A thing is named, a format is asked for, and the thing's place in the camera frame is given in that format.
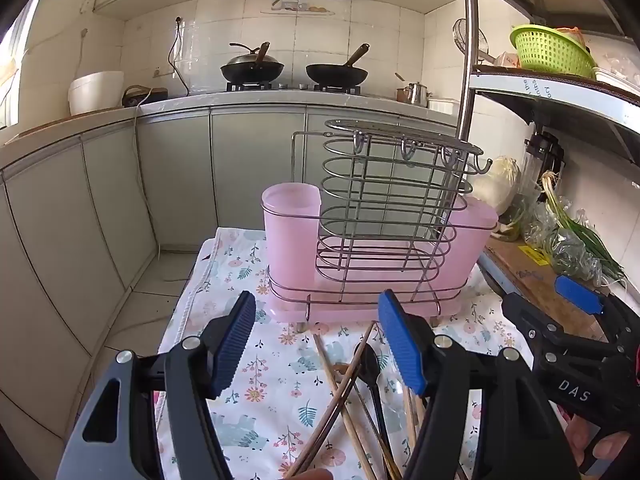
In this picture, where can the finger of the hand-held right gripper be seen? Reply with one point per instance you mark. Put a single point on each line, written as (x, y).
(525, 317)
(577, 292)

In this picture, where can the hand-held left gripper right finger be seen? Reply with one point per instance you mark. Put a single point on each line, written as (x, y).
(402, 345)

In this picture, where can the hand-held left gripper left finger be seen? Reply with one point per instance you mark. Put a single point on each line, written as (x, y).
(235, 345)

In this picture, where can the thin gold utensil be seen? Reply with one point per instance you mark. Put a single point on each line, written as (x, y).
(346, 371)

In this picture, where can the bundle of wooden chopsticks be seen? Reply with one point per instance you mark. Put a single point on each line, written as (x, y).
(330, 385)

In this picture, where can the pink plastic utensil cup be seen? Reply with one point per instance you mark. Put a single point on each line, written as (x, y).
(472, 240)
(290, 230)

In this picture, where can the person's right hand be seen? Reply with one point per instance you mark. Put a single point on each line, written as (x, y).
(595, 442)

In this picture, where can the person's left hand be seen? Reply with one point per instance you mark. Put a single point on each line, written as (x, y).
(311, 475)

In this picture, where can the black plastic spoon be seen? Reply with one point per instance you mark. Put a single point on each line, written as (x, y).
(371, 360)

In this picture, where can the brown cardboard sheet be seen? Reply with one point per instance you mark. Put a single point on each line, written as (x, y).
(535, 282)

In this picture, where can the green onions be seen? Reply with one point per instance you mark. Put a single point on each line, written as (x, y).
(585, 240)

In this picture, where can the pink plastic drip tray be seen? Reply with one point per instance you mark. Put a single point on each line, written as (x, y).
(370, 300)

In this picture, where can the floral printed cloth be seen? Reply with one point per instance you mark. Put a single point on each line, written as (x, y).
(270, 390)

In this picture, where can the napa cabbage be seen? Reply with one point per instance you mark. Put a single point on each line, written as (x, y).
(497, 185)

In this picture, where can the grey lower kitchen cabinets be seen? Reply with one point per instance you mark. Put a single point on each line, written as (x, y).
(175, 175)

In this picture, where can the white plastic tray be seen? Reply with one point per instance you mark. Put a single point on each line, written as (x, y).
(617, 75)

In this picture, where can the white rectangular dish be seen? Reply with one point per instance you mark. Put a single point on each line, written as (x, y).
(442, 105)

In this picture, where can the green plastic basket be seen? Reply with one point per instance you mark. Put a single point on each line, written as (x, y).
(550, 52)

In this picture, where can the metal kettle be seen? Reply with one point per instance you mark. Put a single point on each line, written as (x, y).
(417, 94)

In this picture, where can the small brown pot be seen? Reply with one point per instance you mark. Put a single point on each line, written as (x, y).
(401, 94)

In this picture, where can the cardboard box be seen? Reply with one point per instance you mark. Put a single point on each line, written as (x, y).
(470, 60)

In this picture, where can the gas stove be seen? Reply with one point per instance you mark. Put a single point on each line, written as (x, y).
(295, 87)

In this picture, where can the metal mesh strainer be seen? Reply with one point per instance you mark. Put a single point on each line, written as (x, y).
(467, 40)

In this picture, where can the black wok with lid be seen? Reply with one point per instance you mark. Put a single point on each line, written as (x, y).
(252, 67)

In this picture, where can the white bucket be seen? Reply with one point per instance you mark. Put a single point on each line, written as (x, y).
(95, 92)

